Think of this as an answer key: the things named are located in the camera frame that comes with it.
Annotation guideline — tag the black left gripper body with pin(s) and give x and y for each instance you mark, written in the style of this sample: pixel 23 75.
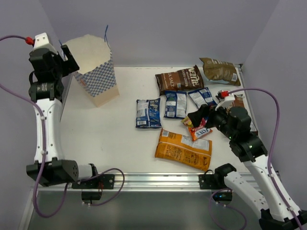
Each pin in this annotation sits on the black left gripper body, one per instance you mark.
pixel 58 63

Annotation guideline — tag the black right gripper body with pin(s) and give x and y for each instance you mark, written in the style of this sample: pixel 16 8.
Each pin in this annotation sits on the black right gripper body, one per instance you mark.
pixel 218 119

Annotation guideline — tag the colourful red candy bag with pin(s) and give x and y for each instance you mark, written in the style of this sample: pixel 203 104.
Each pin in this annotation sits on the colourful red candy bag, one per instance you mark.
pixel 196 132

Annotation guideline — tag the blue white snack bag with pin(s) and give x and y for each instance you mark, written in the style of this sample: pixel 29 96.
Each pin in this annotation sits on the blue white snack bag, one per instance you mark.
pixel 202 96

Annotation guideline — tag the dark blue snack bag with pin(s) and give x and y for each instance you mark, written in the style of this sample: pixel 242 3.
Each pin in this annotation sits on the dark blue snack bag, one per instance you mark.
pixel 176 104

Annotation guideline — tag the blue checkered paper bag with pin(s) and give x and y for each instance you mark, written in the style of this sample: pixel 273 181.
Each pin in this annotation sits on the blue checkered paper bag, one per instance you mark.
pixel 96 74

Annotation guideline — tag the orange brown snack bag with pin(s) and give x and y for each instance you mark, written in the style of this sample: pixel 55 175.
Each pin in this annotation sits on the orange brown snack bag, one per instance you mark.
pixel 183 149

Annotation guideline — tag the brown kettle chips bag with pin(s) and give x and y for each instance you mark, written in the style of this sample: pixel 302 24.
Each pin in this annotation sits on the brown kettle chips bag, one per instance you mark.
pixel 181 80

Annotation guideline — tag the blue white milk snack pack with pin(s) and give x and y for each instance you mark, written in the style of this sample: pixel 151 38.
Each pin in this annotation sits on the blue white milk snack pack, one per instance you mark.
pixel 148 114

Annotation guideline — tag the light blue snack bag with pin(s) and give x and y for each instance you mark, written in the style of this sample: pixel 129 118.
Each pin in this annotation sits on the light blue snack bag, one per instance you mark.
pixel 215 70

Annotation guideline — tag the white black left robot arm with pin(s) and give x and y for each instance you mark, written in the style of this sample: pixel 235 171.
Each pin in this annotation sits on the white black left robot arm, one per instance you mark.
pixel 46 89

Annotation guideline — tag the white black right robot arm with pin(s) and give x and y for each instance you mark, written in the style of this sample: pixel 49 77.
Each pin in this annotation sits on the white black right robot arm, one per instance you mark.
pixel 273 206

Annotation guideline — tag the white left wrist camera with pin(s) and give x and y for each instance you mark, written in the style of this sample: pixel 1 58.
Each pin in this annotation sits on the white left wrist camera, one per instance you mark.
pixel 41 41

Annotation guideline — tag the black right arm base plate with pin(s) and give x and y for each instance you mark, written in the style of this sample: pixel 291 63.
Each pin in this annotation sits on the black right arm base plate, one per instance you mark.
pixel 211 182

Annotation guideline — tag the aluminium mounting rail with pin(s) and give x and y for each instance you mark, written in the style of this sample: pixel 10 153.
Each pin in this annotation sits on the aluminium mounting rail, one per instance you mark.
pixel 157 182

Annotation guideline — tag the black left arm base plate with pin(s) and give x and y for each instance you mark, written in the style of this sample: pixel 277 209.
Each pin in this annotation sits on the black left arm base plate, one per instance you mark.
pixel 92 189

